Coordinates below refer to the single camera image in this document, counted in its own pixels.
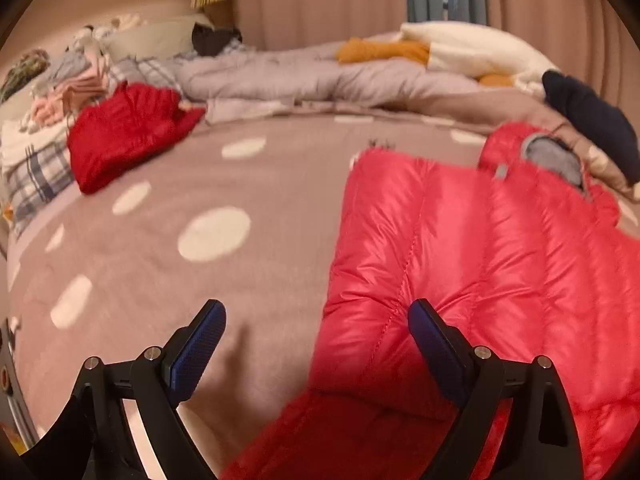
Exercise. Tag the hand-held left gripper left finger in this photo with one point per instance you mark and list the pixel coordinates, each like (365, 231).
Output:
(195, 355)

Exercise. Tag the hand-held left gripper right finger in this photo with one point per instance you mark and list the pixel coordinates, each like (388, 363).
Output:
(435, 352)

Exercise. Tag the bright red down jacket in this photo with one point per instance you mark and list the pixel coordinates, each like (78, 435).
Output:
(450, 240)

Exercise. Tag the pile of light clothes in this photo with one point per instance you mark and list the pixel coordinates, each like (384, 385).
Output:
(75, 85)

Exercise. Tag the pink polka dot blanket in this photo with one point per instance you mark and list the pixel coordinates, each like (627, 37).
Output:
(225, 285)

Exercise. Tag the dark red quilted jacket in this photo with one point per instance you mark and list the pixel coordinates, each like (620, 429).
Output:
(125, 135)

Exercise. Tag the plaid pillow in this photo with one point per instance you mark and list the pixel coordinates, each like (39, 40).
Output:
(35, 180)

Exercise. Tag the navy folded garment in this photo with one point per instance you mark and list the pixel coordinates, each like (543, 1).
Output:
(590, 110)

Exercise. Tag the grey duvet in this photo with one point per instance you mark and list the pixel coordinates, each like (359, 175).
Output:
(300, 75)

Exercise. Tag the white and orange plush toy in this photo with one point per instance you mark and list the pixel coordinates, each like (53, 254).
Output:
(475, 55)

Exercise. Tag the black garment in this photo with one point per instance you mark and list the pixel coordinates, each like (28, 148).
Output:
(212, 40)

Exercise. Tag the cream pillow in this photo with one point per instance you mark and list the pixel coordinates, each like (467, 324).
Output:
(150, 35)

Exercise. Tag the pink curtain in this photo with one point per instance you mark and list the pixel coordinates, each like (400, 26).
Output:
(325, 0)

